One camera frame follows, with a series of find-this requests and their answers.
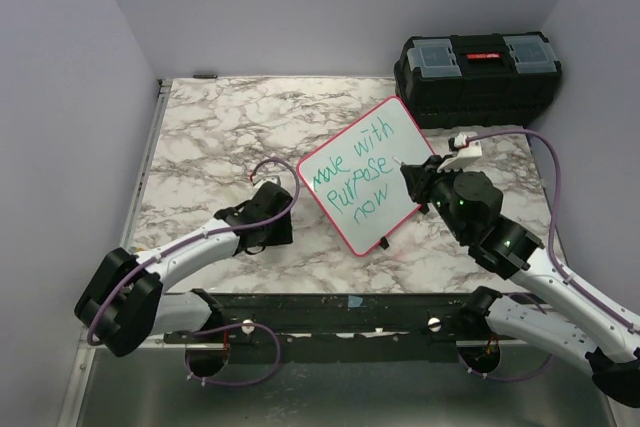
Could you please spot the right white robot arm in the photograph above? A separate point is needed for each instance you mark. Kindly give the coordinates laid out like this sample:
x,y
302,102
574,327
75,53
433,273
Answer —
x,y
594,333

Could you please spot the pink framed whiteboard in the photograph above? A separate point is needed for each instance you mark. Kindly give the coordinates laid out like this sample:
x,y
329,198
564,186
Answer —
x,y
355,181

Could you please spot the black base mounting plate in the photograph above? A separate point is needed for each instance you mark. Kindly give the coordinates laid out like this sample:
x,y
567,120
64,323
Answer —
x,y
320,328

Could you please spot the black plastic toolbox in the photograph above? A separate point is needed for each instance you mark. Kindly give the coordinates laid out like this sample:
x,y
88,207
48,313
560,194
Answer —
x,y
477,80

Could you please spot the aluminium table edge rail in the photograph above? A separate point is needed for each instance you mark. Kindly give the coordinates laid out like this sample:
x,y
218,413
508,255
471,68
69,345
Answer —
x,y
81,369

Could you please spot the blue tape piece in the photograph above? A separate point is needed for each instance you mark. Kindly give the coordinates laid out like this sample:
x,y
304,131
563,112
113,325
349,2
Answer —
x,y
354,301

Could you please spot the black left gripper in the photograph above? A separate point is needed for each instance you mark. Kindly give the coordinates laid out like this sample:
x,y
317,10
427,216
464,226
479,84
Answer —
x,y
282,235

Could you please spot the black whiteboard clip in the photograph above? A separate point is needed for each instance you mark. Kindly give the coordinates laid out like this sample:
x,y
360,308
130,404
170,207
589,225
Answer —
x,y
423,208
384,242

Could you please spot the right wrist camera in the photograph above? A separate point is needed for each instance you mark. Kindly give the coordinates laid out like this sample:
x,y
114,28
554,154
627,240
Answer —
x,y
464,151

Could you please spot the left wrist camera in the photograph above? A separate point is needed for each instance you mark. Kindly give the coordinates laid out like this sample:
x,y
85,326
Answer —
x,y
272,179

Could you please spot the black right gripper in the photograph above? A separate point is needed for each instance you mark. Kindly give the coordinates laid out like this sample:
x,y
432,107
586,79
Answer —
x,y
420,177

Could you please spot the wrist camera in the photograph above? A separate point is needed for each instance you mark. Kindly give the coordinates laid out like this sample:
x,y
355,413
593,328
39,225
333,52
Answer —
x,y
272,179
464,151

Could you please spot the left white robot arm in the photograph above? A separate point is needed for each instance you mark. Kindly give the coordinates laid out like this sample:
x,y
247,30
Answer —
x,y
127,299

